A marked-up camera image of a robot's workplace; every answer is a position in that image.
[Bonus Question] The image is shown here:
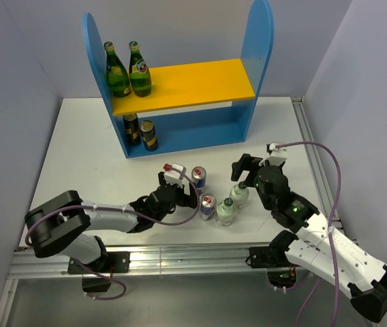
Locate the red bull can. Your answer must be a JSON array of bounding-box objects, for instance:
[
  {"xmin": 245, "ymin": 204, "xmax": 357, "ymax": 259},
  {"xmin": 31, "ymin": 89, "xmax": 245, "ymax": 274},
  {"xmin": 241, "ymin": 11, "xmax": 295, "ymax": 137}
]
[
  {"xmin": 200, "ymin": 193, "xmax": 217, "ymax": 221},
  {"xmin": 191, "ymin": 166, "xmax": 206, "ymax": 191}
]

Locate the black gold can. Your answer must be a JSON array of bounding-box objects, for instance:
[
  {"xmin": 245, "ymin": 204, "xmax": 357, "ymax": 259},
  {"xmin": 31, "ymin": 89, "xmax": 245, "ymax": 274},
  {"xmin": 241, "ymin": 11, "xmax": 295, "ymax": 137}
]
[
  {"xmin": 123, "ymin": 114, "xmax": 141, "ymax": 146},
  {"xmin": 139, "ymin": 120, "xmax": 158, "ymax": 151}
]

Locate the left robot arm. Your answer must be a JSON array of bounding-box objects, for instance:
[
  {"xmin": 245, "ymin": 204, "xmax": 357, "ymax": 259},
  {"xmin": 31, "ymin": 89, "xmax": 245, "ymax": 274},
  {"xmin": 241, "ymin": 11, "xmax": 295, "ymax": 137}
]
[{"xmin": 25, "ymin": 166, "xmax": 200, "ymax": 273}]

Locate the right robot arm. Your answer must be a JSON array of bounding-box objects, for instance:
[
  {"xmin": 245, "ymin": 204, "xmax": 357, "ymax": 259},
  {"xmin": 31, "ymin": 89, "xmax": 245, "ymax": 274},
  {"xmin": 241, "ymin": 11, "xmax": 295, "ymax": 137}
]
[{"xmin": 231, "ymin": 154, "xmax": 387, "ymax": 323}]

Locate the blue and yellow shelf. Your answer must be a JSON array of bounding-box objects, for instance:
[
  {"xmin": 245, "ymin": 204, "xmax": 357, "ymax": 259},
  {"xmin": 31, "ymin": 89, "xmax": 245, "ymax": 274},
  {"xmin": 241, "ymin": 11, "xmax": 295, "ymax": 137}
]
[{"xmin": 82, "ymin": 1, "xmax": 275, "ymax": 158}]

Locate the rear clear glass bottle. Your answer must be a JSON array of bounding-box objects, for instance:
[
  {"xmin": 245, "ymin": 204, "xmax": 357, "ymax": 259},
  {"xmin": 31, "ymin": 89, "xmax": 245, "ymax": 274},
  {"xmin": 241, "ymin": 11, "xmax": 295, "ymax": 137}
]
[{"xmin": 230, "ymin": 181, "xmax": 249, "ymax": 209}]

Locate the clear glass bottle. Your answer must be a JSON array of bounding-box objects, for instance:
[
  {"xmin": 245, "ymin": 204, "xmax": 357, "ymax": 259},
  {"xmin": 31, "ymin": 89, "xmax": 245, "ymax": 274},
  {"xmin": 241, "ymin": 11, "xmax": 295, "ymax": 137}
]
[
  {"xmin": 230, "ymin": 181, "xmax": 249, "ymax": 209},
  {"xmin": 215, "ymin": 198, "xmax": 236, "ymax": 226}
]

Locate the front clear glass bottle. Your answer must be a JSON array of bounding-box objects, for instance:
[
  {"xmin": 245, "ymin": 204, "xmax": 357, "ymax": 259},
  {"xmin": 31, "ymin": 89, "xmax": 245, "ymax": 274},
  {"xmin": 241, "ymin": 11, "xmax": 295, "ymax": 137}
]
[{"xmin": 215, "ymin": 198, "xmax": 236, "ymax": 226}]

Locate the green bottle red label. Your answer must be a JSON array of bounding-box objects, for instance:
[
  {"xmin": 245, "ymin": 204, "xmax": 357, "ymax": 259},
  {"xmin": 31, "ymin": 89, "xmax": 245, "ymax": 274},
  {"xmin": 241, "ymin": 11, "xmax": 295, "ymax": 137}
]
[{"xmin": 129, "ymin": 41, "xmax": 152, "ymax": 97}]

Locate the green bottle yellow label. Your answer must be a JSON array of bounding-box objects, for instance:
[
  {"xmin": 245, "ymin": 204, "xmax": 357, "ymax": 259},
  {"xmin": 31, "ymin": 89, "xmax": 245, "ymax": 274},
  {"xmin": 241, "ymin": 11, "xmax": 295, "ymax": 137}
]
[{"xmin": 104, "ymin": 42, "xmax": 131, "ymax": 97}]

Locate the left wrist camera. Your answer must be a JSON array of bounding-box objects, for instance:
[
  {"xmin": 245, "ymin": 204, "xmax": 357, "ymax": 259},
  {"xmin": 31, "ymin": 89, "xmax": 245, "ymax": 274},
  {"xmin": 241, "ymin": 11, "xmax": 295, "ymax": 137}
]
[{"xmin": 164, "ymin": 163, "xmax": 186, "ymax": 187}]

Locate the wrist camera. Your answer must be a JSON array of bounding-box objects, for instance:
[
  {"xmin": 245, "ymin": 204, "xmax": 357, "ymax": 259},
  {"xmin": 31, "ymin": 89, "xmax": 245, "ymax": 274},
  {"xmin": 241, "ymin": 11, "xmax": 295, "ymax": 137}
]
[
  {"xmin": 259, "ymin": 142, "xmax": 288, "ymax": 168},
  {"xmin": 164, "ymin": 163, "xmax": 186, "ymax": 187}
]

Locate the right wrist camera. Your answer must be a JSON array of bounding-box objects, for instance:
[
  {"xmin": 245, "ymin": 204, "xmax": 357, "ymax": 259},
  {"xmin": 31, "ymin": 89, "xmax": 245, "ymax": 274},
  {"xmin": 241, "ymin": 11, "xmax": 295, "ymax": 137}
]
[{"xmin": 259, "ymin": 142, "xmax": 288, "ymax": 168}]

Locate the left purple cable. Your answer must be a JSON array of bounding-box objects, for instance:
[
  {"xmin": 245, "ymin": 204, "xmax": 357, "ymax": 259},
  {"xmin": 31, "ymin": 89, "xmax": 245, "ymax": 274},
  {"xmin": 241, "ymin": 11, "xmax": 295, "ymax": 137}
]
[{"xmin": 25, "ymin": 168, "xmax": 203, "ymax": 246}]

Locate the purple cable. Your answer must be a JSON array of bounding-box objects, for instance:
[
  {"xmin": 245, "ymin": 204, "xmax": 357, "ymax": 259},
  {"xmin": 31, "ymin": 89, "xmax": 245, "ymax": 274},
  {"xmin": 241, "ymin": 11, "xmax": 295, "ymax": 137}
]
[
  {"xmin": 25, "ymin": 168, "xmax": 203, "ymax": 246},
  {"xmin": 280, "ymin": 141, "xmax": 343, "ymax": 327}
]

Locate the aluminium right rail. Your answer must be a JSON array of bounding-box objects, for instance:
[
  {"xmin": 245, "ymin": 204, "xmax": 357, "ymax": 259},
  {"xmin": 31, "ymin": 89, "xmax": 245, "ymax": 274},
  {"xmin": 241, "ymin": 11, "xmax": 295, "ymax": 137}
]
[{"xmin": 290, "ymin": 96, "xmax": 343, "ymax": 229}]

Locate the aluminium rail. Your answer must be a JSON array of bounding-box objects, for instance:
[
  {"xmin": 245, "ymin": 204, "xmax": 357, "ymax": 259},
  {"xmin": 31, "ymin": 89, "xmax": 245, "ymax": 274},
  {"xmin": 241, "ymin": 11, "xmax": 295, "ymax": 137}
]
[
  {"xmin": 6, "ymin": 243, "xmax": 268, "ymax": 280},
  {"xmin": 290, "ymin": 96, "xmax": 343, "ymax": 229}
]

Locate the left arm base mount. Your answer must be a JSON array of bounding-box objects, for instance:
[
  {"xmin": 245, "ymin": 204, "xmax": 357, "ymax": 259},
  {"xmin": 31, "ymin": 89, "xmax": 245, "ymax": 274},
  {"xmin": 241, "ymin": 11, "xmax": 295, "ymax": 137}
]
[{"xmin": 67, "ymin": 251, "xmax": 131, "ymax": 294}]

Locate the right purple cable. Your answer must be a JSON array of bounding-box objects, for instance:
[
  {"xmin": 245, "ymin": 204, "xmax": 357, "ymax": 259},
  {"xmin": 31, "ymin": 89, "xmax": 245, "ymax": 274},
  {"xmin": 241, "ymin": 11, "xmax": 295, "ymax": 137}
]
[{"xmin": 280, "ymin": 141, "xmax": 343, "ymax": 327}]

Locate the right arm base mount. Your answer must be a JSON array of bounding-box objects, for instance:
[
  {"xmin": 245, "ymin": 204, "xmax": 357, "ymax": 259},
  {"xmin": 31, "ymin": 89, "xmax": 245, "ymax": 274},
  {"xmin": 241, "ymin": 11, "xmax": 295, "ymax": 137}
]
[{"xmin": 245, "ymin": 246, "xmax": 297, "ymax": 288}]

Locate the aluminium front rail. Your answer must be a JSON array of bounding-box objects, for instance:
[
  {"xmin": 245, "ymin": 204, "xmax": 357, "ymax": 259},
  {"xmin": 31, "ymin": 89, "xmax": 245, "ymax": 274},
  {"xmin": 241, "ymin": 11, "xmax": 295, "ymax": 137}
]
[{"xmin": 6, "ymin": 243, "xmax": 268, "ymax": 280}]

